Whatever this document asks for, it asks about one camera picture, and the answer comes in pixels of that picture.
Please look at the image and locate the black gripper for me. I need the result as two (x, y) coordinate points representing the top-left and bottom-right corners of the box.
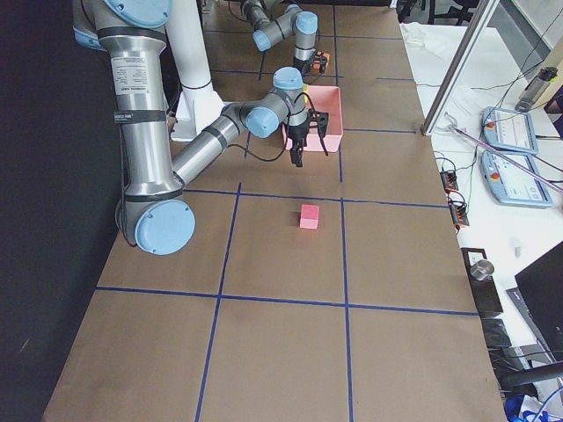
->
(288, 120), (310, 168)
(295, 58), (313, 76)

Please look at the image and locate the pink foam block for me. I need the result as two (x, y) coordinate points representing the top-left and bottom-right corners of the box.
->
(299, 204), (320, 229)

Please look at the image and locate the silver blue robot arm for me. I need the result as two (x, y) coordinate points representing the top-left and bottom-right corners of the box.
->
(72, 1), (318, 255)
(240, 0), (318, 75)

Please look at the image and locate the pink plastic bin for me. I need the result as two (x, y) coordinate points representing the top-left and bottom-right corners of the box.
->
(282, 85), (343, 153)

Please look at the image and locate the white mounting pillar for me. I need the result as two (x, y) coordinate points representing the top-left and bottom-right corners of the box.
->
(165, 0), (224, 142)

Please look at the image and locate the upper orange black connector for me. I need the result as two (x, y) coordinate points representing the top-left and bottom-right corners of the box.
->
(440, 170), (458, 193)

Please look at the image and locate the orange black connector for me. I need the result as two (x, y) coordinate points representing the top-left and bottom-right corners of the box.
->
(440, 170), (458, 193)
(448, 198), (470, 229)

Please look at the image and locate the reacher grabber stick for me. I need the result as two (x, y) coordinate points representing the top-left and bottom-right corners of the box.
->
(444, 113), (563, 193)

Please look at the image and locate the lower orange black connector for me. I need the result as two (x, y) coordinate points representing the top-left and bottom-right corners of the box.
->
(448, 198), (470, 229)

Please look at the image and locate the metal cylinder knob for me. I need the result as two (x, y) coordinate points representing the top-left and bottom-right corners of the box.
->
(469, 259), (494, 281)

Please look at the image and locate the upper teach pendant tablet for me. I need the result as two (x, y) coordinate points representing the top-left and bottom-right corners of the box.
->
(481, 106), (538, 155)

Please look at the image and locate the teach pendant tablet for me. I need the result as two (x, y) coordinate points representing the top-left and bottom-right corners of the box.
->
(480, 151), (553, 208)
(481, 106), (538, 155)

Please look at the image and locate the lower teach pendant tablet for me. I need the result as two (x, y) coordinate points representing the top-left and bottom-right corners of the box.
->
(480, 151), (553, 208)

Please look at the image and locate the grey water bottle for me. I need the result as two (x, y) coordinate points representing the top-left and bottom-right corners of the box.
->
(515, 66), (558, 112)

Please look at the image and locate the black box on table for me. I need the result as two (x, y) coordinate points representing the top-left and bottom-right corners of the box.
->
(461, 247), (503, 318)

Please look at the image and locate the black monitor corner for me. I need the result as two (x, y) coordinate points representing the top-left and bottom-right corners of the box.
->
(515, 247), (562, 360)

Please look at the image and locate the black camera cable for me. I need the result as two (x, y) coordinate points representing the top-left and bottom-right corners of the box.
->
(244, 94), (330, 162)

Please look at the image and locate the aluminium frame post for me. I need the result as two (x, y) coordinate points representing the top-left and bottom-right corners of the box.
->
(421, 0), (500, 136)

